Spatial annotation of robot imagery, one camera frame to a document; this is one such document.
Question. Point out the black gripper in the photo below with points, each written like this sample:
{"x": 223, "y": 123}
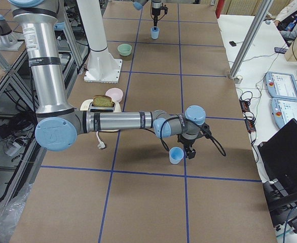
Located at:
{"x": 155, "y": 11}
{"x": 188, "y": 143}

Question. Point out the blue cup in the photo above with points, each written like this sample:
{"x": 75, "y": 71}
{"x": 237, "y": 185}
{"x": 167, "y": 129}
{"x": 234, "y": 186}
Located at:
{"x": 155, "y": 32}
{"x": 176, "y": 154}

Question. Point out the green bowl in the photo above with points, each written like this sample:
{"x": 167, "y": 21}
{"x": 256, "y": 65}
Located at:
{"x": 124, "y": 49}

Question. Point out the orange black usb hub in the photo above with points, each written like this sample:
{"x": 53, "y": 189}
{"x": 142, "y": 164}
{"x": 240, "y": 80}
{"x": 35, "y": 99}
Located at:
{"x": 249, "y": 117}

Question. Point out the small black device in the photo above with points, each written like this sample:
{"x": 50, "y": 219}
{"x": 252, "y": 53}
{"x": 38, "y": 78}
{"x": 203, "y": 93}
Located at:
{"x": 232, "y": 43}

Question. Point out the pink bowl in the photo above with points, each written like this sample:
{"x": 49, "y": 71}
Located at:
{"x": 115, "y": 94}

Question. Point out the white toaster plug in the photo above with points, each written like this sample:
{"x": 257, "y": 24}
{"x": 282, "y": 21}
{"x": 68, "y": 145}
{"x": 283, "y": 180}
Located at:
{"x": 101, "y": 145}

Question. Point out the black laptop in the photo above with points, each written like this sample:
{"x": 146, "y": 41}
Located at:
{"x": 279, "y": 153}

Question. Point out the toast slice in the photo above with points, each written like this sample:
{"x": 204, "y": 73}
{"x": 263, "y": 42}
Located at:
{"x": 102, "y": 101}

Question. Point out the lower teach pendant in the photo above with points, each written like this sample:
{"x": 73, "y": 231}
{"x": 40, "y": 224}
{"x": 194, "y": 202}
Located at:
{"x": 283, "y": 111}

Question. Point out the teach pendant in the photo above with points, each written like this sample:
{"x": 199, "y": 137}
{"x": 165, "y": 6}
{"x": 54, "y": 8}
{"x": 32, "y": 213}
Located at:
{"x": 283, "y": 111}
{"x": 281, "y": 85}

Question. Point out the cream toaster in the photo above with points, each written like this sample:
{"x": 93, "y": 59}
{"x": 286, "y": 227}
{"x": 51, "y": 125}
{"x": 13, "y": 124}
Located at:
{"x": 100, "y": 107}

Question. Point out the upper teach pendant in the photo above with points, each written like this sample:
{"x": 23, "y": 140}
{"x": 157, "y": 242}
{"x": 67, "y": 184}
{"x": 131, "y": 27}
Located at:
{"x": 281, "y": 85}

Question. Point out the seated person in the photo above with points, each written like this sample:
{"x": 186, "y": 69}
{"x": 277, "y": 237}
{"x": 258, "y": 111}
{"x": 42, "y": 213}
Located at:
{"x": 286, "y": 21}

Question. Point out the white pedestal column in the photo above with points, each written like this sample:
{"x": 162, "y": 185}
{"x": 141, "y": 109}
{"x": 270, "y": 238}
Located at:
{"x": 102, "y": 67}

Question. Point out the aluminium frame post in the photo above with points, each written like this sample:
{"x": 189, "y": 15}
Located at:
{"x": 254, "y": 27}

